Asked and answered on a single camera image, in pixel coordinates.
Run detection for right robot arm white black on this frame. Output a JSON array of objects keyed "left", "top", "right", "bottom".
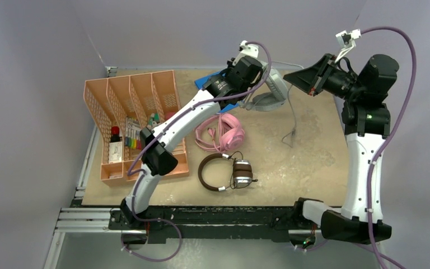
[{"left": 283, "top": 54, "right": 399, "bottom": 244}]

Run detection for red black stamp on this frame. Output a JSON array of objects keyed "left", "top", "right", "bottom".
[{"left": 110, "top": 126, "right": 121, "bottom": 143}]

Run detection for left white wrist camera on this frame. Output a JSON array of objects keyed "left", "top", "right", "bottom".
[{"left": 232, "top": 40, "right": 259, "bottom": 66}]

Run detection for clear ruler pack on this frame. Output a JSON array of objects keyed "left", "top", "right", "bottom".
[{"left": 125, "top": 117, "right": 141, "bottom": 140}]

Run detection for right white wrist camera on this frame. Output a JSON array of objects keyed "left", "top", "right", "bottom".
[{"left": 335, "top": 29, "right": 361, "bottom": 63}]

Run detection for colourful marker set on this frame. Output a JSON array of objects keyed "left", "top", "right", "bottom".
[{"left": 124, "top": 137, "right": 142, "bottom": 150}]

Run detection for black base frame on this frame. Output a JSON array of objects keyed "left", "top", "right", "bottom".
[{"left": 53, "top": 205, "right": 349, "bottom": 246}]

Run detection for pink wired headphones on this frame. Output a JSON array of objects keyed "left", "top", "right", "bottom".
[{"left": 194, "top": 113, "right": 245, "bottom": 153}]

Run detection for peach plastic desk organizer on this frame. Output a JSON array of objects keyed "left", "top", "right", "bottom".
[{"left": 83, "top": 70, "right": 181, "bottom": 187}]

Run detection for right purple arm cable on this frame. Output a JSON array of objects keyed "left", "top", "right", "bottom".
[{"left": 359, "top": 26, "right": 418, "bottom": 269}]

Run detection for brown on-ear headphones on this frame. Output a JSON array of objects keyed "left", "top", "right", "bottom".
[{"left": 198, "top": 151, "right": 258, "bottom": 192}]

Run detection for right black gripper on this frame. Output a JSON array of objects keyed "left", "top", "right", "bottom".
[{"left": 286, "top": 54, "right": 367, "bottom": 102}]

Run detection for blue notebook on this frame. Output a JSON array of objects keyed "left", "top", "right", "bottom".
[{"left": 194, "top": 70, "right": 240, "bottom": 114}]

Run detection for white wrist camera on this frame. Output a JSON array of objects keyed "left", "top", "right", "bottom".
[
  {"left": 232, "top": 40, "right": 259, "bottom": 66},
  {"left": 335, "top": 29, "right": 361, "bottom": 63}
]

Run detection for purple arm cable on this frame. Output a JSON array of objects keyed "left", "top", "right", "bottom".
[
  {"left": 127, "top": 40, "right": 273, "bottom": 224},
  {"left": 359, "top": 26, "right": 418, "bottom": 269}
]

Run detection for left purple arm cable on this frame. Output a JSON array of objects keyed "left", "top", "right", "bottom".
[{"left": 127, "top": 40, "right": 273, "bottom": 224}]

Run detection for grey over-ear headphones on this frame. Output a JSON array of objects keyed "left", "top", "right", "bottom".
[{"left": 238, "top": 68, "right": 297, "bottom": 148}]

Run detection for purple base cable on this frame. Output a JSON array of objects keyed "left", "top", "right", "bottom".
[{"left": 120, "top": 218, "right": 183, "bottom": 263}]

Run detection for green white glue stick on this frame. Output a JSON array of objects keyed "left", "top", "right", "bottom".
[{"left": 147, "top": 113, "right": 161, "bottom": 129}]

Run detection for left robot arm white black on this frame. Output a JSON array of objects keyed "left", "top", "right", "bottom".
[{"left": 121, "top": 56, "right": 271, "bottom": 229}]

